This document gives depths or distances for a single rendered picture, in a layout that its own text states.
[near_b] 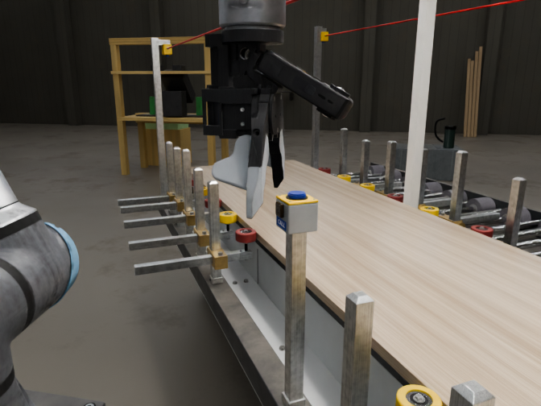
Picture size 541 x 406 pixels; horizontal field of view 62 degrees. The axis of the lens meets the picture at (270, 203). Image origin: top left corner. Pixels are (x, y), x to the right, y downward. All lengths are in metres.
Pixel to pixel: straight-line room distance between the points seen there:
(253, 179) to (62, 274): 0.33
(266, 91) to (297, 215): 0.47
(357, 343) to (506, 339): 0.46
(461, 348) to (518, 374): 0.12
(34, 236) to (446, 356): 0.82
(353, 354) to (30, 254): 0.52
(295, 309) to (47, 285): 0.56
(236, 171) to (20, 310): 0.31
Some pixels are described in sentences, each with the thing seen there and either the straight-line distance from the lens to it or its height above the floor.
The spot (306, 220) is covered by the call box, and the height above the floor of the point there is 1.18.
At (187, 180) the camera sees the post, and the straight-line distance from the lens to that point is 2.16.
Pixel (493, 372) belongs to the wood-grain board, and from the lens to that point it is 1.06.
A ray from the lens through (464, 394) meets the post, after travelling 0.62.
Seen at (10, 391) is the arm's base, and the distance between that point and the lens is 0.64.
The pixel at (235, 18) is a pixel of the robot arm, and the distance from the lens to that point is 0.52.
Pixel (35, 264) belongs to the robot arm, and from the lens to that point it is 0.66.
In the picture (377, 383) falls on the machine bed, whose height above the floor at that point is 0.74.
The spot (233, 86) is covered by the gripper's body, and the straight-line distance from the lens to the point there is 0.54.
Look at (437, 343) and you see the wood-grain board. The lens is 1.11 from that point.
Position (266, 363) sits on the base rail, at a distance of 1.33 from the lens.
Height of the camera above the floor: 1.46
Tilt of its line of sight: 15 degrees down
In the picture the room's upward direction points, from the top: straight up
